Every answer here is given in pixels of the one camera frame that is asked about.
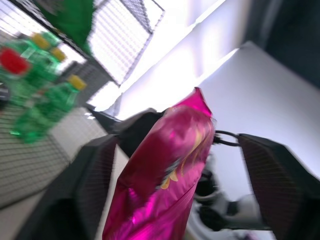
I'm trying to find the black wire mesh rack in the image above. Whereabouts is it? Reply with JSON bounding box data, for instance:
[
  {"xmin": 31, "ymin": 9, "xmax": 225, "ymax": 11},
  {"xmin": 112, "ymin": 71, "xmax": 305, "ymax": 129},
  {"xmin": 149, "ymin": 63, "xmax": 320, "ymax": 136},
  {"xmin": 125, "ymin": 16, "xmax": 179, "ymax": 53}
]
[{"xmin": 9, "ymin": 0, "xmax": 166, "ymax": 87}]

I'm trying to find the green snack bag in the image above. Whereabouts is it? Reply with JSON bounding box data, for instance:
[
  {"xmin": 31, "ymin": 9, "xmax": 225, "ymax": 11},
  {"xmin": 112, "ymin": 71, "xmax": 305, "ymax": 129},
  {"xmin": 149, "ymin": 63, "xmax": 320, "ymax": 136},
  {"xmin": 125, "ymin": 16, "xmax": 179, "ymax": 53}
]
[{"xmin": 37, "ymin": 0, "xmax": 95, "ymax": 54}]

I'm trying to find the magenta foil snack bag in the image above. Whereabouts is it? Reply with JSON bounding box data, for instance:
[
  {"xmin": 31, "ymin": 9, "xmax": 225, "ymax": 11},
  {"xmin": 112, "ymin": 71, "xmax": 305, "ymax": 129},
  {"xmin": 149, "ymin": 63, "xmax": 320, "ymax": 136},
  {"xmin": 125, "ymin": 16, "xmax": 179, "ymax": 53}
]
[{"xmin": 101, "ymin": 86, "xmax": 216, "ymax": 240}]

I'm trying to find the wire mesh basket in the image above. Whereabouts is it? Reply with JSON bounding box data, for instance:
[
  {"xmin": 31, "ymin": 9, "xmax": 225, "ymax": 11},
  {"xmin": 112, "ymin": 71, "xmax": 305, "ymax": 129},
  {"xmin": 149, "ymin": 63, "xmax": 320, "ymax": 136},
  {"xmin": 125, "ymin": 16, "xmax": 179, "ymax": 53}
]
[{"xmin": 0, "ymin": 29, "xmax": 121, "ymax": 210}]

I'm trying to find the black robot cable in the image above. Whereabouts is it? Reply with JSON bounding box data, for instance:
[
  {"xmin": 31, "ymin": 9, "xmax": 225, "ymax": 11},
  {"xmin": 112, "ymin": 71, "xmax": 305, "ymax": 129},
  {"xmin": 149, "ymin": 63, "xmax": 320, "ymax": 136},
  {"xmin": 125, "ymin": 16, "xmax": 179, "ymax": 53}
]
[{"xmin": 212, "ymin": 129, "xmax": 241, "ymax": 147}]

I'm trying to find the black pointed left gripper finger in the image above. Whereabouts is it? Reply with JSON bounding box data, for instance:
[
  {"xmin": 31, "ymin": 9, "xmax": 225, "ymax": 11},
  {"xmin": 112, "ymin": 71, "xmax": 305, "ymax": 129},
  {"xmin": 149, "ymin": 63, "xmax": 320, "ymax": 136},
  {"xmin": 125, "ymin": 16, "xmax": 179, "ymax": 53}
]
[{"xmin": 85, "ymin": 102, "xmax": 125, "ymax": 135}]

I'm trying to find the green bottle with red cap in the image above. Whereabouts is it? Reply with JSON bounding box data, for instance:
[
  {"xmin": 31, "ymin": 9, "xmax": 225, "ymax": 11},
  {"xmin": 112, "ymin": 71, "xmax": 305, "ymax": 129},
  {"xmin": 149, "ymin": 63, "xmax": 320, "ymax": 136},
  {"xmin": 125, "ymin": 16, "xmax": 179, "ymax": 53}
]
[{"xmin": 0, "ymin": 46, "xmax": 33, "ymax": 106}]

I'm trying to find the green bottle with yellow cap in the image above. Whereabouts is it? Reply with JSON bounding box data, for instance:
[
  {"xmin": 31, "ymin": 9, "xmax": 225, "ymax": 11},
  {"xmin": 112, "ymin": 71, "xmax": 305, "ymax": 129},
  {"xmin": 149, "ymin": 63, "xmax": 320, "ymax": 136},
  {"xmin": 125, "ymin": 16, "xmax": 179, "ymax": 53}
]
[
  {"xmin": 11, "ymin": 74, "xmax": 88, "ymax": 145},
  {"xmin": 4, "ymin": 32, "xmax": 61, "ymax": 76},
  {"xmin": 27, "ymin": 47, "xmax": 68, "ymax": 86}
]

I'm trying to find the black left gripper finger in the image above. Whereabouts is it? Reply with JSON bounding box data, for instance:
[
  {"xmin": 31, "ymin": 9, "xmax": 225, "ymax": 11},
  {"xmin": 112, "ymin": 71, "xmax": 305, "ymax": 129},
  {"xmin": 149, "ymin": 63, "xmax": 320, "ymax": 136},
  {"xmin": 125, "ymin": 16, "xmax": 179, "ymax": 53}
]
[
  {"xmin": 14, "ymin": 133, "xmax": 119, "ymax": 240},
  {"xmin": 236, "ymin": 133, "xmax": 320, "ymax": 240}
]

